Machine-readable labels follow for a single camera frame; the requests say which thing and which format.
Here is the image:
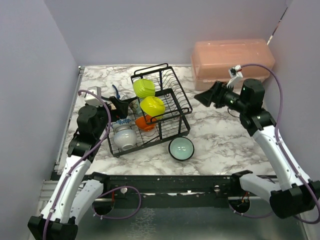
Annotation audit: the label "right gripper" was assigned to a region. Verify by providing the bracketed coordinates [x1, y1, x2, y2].
[194, 80, 248, 113]

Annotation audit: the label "blue handled pliers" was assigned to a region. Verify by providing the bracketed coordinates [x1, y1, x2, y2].
[112, 84, 121, 100]

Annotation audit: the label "orange bowl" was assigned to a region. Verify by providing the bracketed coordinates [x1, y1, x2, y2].
[135, 114, 157, 132]

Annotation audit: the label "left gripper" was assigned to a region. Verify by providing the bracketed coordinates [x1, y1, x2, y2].
[91, 95, 129, 138]

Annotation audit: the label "black wire dish rack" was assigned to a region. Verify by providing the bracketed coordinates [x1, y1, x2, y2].
[107, 63, 193, 157]

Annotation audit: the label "pink plastic storage box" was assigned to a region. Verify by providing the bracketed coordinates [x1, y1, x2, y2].
[191, 39, 275, 91]

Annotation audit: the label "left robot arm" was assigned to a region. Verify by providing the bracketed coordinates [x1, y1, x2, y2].
[27, 93, 113, 240]

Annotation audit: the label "blue floral bowl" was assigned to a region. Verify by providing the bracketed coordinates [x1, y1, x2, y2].
[111, 118, 133, 131]

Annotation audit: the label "white square bowl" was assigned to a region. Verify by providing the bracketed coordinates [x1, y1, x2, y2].
[133, 78, 156, 98]

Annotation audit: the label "mint green floral bowl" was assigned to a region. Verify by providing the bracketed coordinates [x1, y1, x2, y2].
[129, 100, 142, 115]

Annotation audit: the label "black rimmed bowl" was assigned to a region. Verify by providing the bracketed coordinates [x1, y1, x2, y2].
[168, 137, 195, 161]

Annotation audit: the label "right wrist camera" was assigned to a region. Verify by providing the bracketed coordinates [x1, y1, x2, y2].
[226, 65, 243, 88]

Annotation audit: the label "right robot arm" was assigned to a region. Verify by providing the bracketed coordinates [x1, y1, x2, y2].
[194, 78, 320, 219]

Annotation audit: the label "aluminium frame rail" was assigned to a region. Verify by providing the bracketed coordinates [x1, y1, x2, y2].
[39, 180, 58, 205]

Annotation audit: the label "yellow-green bowl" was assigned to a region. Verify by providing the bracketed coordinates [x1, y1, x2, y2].
[140, 96, 166, 120]

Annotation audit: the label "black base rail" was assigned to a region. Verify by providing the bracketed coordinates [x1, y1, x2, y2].
[82, 172, 266, 208]

